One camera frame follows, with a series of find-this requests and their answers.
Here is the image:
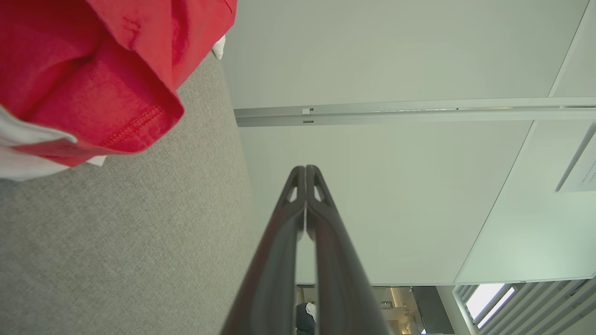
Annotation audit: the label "dark grey wall panel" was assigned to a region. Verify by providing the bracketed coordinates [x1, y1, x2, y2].
[412, 286, 454, 335]

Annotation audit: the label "red shorts with white stripes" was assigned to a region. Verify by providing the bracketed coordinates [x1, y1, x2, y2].
[0, 0, 238, 182]

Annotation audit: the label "bright window with slats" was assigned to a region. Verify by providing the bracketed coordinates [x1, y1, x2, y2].
[454, 277, 596, 335]

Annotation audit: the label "aluminium wall rail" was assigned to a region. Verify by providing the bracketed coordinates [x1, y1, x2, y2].
[234, 97, 596, 127]

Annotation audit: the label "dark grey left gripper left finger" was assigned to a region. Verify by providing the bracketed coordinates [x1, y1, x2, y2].
[221, 166, 306, 335]

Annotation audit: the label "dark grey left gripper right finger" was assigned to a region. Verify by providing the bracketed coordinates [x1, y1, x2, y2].
[306, 165, 392, 335]

